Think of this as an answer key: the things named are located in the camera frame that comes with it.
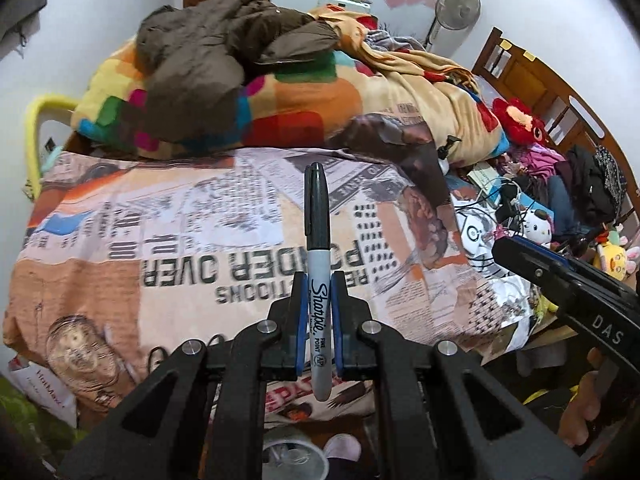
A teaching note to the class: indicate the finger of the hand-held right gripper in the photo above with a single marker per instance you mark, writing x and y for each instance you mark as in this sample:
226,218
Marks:
545,249
530,270

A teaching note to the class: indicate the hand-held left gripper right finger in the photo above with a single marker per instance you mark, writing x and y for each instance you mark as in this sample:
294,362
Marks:
336,327

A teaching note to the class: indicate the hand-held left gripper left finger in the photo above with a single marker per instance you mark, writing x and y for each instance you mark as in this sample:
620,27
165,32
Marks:
300,327

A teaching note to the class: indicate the black grey marker pen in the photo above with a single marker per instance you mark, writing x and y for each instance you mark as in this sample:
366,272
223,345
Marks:
317,270

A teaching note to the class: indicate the round grey metal bowl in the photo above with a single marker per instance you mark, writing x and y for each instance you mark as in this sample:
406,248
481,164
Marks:
295,457

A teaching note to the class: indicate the person's right hand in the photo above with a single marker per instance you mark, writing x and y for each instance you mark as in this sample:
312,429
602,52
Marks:
577,412

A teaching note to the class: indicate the white spotted plush toy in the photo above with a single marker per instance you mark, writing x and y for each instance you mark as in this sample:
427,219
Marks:
539,226

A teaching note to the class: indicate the blue box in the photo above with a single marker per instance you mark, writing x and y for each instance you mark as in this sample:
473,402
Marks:
530,204

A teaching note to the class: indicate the white round device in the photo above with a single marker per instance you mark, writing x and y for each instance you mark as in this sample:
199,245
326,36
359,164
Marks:
474,234

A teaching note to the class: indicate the yellow plush toy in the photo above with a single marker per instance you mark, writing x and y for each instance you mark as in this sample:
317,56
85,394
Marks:
614,260

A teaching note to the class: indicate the black clothing pile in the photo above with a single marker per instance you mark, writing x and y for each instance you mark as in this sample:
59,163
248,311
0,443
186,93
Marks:
582,180

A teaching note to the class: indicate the pink clothing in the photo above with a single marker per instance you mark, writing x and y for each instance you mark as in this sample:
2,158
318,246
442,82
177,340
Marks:
542,160

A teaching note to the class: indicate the black polka dot garment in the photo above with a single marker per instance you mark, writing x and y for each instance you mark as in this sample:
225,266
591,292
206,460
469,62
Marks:
611,175

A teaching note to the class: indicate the red plush toy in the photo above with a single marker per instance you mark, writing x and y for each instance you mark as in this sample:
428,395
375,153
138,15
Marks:
520,122

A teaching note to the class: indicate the white bottle black pump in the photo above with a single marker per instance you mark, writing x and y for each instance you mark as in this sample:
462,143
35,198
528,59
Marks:
446,152

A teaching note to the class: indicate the newspaper print blanket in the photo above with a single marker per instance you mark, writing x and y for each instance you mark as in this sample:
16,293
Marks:
175,240

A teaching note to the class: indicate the brown wooden headboard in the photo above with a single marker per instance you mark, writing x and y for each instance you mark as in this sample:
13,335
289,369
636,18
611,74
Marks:
530,80

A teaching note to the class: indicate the yellow sticky note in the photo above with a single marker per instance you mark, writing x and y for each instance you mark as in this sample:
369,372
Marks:
529,55
505,45

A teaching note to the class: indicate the beige cartoon blanket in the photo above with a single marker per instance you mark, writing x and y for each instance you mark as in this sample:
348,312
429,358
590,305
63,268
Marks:
425,95

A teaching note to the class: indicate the colourful checked blanket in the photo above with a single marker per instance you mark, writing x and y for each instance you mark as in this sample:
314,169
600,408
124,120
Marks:
300,105

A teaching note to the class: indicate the standing electric fan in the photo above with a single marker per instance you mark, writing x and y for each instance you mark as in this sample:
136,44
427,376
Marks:
457,6

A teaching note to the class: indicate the white shopping bag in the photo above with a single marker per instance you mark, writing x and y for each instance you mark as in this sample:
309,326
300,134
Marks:
47,390

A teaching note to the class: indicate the brown padded jacket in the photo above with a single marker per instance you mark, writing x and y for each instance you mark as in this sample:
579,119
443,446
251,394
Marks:
200,60

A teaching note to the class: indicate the green plastic bag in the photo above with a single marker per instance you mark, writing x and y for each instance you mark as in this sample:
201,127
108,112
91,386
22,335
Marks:
25,420

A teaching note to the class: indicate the teal plush toy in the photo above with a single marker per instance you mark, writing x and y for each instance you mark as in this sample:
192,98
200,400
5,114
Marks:
51,158

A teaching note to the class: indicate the white appliance box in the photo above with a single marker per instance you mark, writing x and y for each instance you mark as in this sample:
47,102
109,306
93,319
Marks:
345,1

